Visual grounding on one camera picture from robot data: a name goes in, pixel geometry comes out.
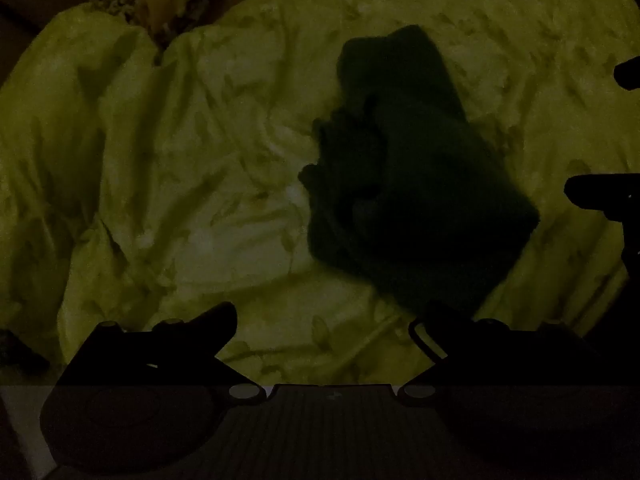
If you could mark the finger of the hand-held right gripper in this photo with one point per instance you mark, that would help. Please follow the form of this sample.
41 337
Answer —
605 191
629 72

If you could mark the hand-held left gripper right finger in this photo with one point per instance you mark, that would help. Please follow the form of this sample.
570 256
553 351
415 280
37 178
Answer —
452 327

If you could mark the light leaf-patterned bed sheet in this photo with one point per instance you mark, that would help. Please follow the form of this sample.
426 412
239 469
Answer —
190 170

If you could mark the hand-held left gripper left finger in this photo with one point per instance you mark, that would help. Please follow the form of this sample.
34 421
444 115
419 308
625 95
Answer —
200 332

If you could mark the dark green garment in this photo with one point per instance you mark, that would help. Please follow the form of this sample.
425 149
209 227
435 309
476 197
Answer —
420 185

